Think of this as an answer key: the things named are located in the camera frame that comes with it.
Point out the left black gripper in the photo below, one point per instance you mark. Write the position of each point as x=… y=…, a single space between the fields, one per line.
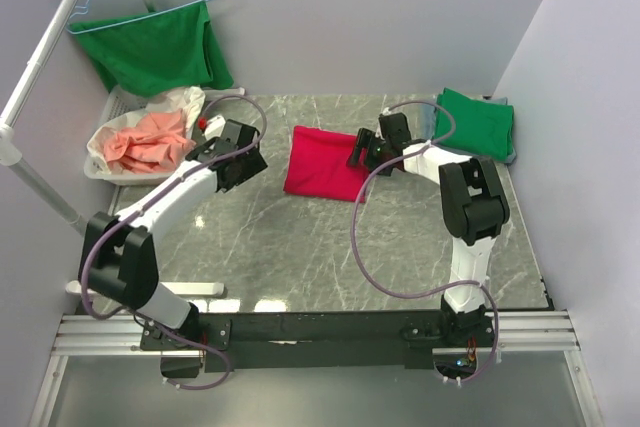
x=254 y=164

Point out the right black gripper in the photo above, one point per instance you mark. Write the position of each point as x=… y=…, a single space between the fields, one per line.
x=364 y=141

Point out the red t-shirt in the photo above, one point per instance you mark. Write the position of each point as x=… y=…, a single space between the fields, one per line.
x=318 y=165

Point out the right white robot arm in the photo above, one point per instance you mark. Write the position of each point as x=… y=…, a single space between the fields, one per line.
x=474 y=204

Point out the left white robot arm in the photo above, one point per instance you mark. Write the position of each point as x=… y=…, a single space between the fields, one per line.
x=119 y=252

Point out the white cloth in basket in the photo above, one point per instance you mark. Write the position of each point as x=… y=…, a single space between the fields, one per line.
x=151 y=140

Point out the peach t-shirt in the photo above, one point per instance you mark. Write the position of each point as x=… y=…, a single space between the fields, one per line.
x=156 y=144

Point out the hanging green t-shirt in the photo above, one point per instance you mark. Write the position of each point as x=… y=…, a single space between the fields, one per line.
x=146 y=55

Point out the folded green t-shirt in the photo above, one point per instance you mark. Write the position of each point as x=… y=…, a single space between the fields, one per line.
x=481 y=128

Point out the white laundry basket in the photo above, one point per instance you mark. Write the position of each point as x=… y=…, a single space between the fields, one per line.
x=123 y=109

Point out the black base beam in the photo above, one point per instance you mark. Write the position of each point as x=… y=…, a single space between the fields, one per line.
x=406 y=338

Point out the white clothes rack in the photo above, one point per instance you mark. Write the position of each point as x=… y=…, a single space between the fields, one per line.
x=39 y=249

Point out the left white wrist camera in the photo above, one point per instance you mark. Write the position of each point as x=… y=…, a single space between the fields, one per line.
x=211 y=127

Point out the aluminium rail frame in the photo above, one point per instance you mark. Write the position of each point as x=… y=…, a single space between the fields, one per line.
x=520 y=331

